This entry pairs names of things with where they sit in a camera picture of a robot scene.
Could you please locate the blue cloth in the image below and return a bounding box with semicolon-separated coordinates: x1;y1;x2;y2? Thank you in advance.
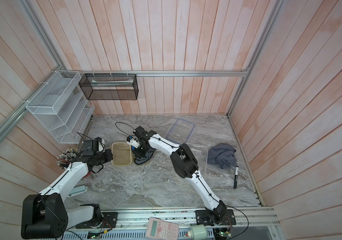
134;151;154;165

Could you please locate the yellow lunch box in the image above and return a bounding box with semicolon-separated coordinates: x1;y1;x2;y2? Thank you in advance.
111;142;132;167

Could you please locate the grey cloth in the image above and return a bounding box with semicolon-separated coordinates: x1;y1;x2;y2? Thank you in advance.
207;144;237;170

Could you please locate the clear lunch box blue rim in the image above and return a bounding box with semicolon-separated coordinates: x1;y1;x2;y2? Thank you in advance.
187;143;208;178

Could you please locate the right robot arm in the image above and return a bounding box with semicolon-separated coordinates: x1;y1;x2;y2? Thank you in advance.
127;126;227;226

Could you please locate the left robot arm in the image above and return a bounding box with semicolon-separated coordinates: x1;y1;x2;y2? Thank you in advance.
21;138;113;240

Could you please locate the red pencil cup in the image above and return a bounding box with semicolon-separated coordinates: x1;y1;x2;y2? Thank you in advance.
56;148;78;169

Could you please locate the light blue pencil case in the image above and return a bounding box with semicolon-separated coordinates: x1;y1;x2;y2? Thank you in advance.
67;186;88;198

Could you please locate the black mesh basket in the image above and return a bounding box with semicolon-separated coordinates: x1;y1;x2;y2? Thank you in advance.
79;73;139;101

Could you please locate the pink calculator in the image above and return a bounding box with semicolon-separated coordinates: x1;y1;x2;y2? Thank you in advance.
145;218;179;240

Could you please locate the black white marker pen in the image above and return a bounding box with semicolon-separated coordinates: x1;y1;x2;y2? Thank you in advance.
233;166;239;189

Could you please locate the pale green tape roll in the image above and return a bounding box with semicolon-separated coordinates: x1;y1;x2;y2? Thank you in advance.
186;225;208;240

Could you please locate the white wire mesh shelf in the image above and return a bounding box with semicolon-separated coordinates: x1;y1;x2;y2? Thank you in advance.
26;71;95;144

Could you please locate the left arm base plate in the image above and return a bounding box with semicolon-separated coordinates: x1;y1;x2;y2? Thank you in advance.
75;212;118;229

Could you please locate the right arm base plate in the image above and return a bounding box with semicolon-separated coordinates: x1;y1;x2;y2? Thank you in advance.
194;209;237;226

